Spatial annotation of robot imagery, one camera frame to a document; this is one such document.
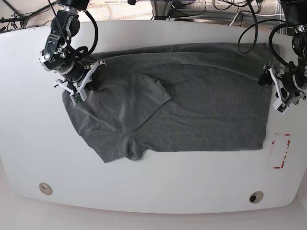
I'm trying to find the aluminium frame rail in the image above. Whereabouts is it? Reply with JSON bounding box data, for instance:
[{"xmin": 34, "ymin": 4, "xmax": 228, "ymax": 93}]
[{"xmin": 153, "ymin": 10, "xmax": 281, "ymax": 27}]

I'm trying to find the table grommet hole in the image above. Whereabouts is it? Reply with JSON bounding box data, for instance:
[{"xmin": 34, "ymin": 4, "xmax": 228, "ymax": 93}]
[
  {"xmin": 249, "ymin": 191, "xmax": 264, "ymax": 204},
  {"xmin": 39, "ymin": 183, "xmax": 53, "ymax": 196}
]

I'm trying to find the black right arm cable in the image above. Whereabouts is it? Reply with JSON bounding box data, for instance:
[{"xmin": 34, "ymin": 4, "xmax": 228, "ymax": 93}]
[{"xmin": 47, "ymin": 0, "xmax": 99, "ymax": 60}]

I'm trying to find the red tape rectangle marking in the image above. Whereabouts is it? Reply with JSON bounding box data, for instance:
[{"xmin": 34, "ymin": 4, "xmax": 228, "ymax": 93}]
[{"xmin": 269, "ymin": 133, "xmax": 291, "ymax": 169}]

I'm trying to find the black tripod stand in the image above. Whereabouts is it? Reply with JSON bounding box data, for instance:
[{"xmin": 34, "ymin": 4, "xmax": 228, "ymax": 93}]
[{"xmin": 0, "ymin": 0, "xmax": 56, "ymax": 33}]

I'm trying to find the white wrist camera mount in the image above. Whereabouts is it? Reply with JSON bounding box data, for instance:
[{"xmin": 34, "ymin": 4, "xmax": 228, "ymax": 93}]
[
  {"xmin": 54, "ymin": 62, "xmax": 100, "ymax": 105},
  {"xmin": 269, "ymin": 68, "xmax": 305, "ymax": 115}
]

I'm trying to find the left table grommet hole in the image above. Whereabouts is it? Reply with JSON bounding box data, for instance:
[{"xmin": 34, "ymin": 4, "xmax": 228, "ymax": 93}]
[{"xmin": 39, "ymin": 183, "xmax": 53, "ymax": 196}]

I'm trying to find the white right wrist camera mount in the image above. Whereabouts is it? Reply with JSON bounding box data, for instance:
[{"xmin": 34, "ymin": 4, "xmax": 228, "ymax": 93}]
[{"xmin": 54, "ymin": 62, "xmax": 100, "ymax": 105}]

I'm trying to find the grey T-shirt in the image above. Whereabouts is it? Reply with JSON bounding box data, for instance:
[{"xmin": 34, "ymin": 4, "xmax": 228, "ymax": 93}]
[{"xmin": 62, "ymin": 43, "xmax": 274, "ymax": 163}]

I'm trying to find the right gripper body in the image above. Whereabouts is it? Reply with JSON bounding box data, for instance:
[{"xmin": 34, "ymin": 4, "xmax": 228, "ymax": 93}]
[{"xmin": 53, "ymin": 60, "xmax": 106, "ymax": 92}]

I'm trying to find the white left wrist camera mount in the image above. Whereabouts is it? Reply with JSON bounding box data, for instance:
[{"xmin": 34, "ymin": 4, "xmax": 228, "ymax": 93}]
[{"xmin": 269, "ymin": 68, "xmax": 305, "ymax": 115}]

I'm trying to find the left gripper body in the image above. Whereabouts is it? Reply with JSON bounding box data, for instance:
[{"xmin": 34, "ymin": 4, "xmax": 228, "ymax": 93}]
[{"xmin": 263, "ymin": 64, "xmax": 307, "ymax": 100}]

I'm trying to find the right table grommet hole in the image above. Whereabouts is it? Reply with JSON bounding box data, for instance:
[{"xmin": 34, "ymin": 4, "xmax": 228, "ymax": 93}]
[{"xmin": 249, "ymin": 191, "xmax": 264, "ymax": 204}]

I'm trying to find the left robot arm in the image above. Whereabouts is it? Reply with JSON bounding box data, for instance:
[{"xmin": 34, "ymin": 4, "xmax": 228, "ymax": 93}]
[{"xmin": 258, "ymin": 0, "xmax": 307, "ymax": 113}]

